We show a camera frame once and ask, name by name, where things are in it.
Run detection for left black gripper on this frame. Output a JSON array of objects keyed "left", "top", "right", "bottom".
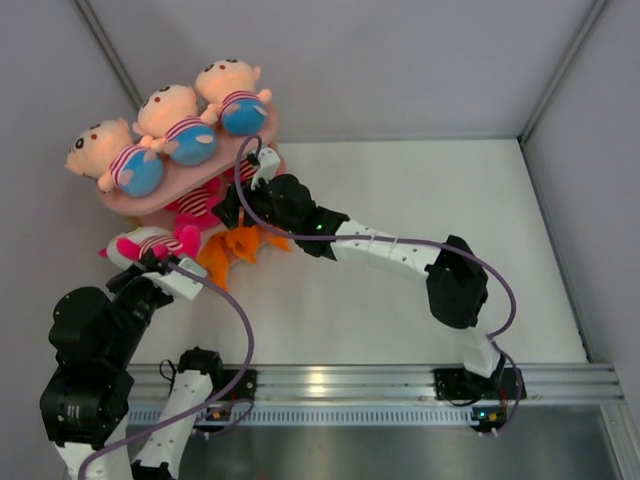
[{"left": 105, "top": 249, "right": 173, "bottom": 367}]

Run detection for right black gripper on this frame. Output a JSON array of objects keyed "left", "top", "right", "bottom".
[{"left": 213, "top": 170, "right": 300, "bottom": 237}]

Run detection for white pink plush yellow glasses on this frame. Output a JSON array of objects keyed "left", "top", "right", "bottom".
[{"left": 99, "top": 225, "right": 202, "bottom": 270}]

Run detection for white pink plush face down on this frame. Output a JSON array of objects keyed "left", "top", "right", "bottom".
[{"left": 239, "top": 149, "right": 282, "bottom": 187}]

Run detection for boy plush red dot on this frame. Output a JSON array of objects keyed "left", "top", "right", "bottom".
[{"left": 195, "top": 59, "right": 272, "bottom": 136}]

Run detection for boy plush black hair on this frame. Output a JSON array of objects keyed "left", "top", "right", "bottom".
[{"left": 65, "top": 118, "right": 164, "bottom": 198}]

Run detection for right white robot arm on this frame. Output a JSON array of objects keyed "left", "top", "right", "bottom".
[{"left": 211, "top": 174, "right": 505, "bottom": 397}]

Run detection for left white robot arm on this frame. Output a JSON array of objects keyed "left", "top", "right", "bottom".
[{"left": 40, "top": 253, "right": 204, "bottom": 479}]

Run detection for pink two-tier wooden shelf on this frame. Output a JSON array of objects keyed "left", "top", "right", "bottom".
[{"left": 94, "top": 107, "right": 290, "bottom": 289}]

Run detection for orange plush toy middle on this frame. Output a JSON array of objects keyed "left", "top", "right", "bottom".
[{"left": 225, "top": 226, "right": 261, "bottom": 264}]

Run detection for orange plush toy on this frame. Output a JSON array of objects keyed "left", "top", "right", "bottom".
[
  {"left": 225, "top": 226, "right": 261, "bottom": 264},
  {"left": 197, "top": 234, "right": 231, "bottom": 291},
  {"left": 267, "top": 234, "right": 291, "bottom": 252}
]

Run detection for orange plush toy left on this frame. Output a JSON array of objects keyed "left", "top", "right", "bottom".
[{"left": 197, "top": 234, "right": 231, "bottom": 291}]

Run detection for orange plush toy right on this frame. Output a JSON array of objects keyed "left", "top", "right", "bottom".
[{"left": 267, "top": 234, "right": 291, "bottom": 252}]

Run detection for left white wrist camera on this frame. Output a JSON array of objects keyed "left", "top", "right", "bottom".
[{"left": 156, "top": 257, "right": 207, "bottom": 300}]

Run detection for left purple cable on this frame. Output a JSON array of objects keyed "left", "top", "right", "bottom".
[{"left": 77, "top": 259, "right": 257, "bottom": 480}]

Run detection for purple cable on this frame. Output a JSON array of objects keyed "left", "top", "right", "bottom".
[
  {"left": 237, "top": 134, "right": 526, "bottom": 431},
  {"left": 77, "top": 259, "right": 257, "bottom": 480}
]

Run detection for white slotted cable duct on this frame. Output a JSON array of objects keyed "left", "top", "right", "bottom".
[{"left": 127, "top": 402, "right": 506, "bottom": 427}]

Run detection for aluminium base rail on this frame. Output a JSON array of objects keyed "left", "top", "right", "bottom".
[{"left": 124, "top": 363, "right": 626, "bottom": 402}]

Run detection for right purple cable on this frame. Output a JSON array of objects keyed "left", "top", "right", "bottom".
[{"left": 237, "top": 134, "right": 526, "bottom": 431}]

